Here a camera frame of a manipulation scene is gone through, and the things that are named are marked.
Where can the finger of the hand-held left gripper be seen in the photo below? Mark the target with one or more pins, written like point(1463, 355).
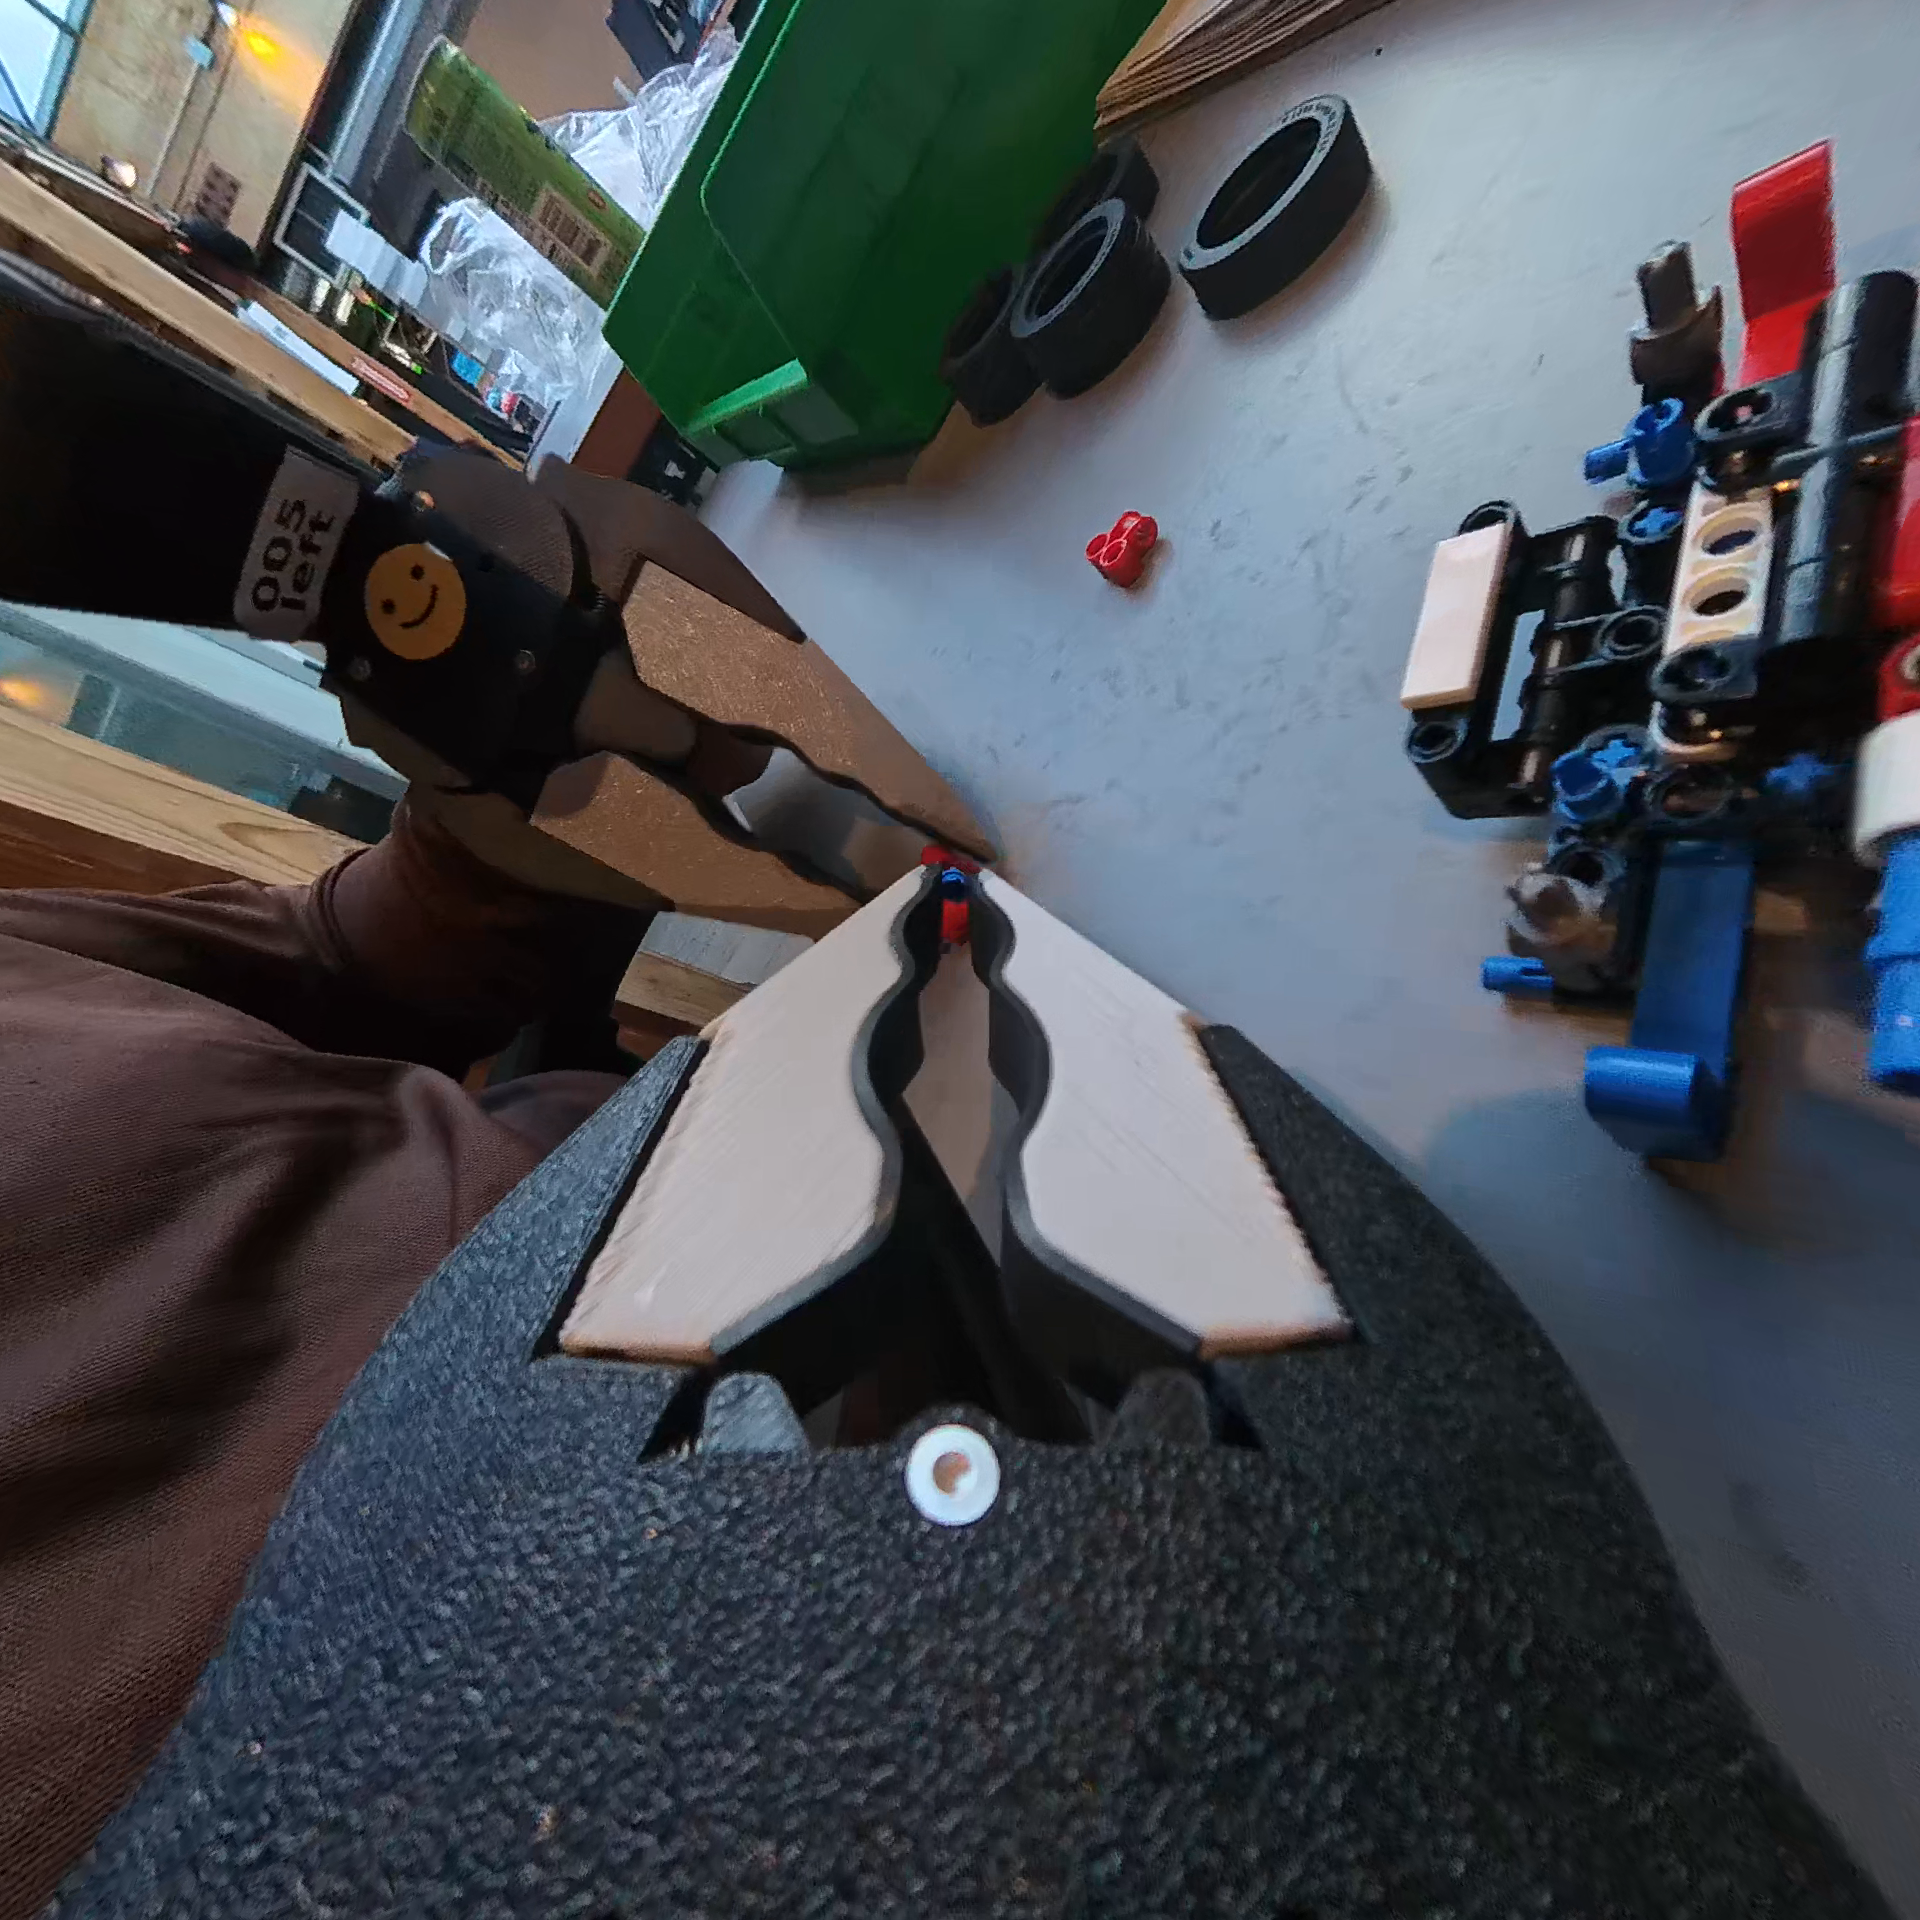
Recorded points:
point(691, 849)
point(780, 674)

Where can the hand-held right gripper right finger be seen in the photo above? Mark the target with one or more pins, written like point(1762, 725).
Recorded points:
point(1155, 1185)

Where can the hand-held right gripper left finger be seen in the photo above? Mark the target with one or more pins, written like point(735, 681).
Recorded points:
point(751, 1185)

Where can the blue brick pin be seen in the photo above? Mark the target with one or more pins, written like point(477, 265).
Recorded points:
point(955, 887)

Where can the toy brick race car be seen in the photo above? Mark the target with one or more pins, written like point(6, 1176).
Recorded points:
point(1801, 495)

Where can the grey desk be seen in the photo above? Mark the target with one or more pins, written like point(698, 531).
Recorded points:
point(1276, 749)

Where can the glass railing panel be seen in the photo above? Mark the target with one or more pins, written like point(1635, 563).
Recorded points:
point(150, 691)

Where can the black rubber tyre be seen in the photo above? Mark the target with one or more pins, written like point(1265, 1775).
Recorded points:
point(974, 368)
point(1126, 330)
point(1337, 225)
point(1126, 181)

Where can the red double brick connector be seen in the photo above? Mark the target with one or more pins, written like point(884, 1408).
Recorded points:
point(1123, 546)

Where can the clear plastic bag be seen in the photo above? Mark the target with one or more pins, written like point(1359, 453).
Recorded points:
point(494, 283)

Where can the wooden workbench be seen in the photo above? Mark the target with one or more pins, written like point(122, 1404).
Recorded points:
point(150, 809)

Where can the green plastic bin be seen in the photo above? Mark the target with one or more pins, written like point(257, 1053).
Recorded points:
point(839, 194)

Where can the light green box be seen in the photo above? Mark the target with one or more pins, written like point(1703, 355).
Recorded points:
point(510, 164)

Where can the long wooden table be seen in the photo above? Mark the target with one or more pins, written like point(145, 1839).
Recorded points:
point(121, 253)

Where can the person's brown shirt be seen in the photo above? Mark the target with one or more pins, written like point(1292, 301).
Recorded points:
point(182, 1275)

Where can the open instruction booklet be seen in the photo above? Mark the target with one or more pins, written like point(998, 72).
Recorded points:
point(1201, 59)

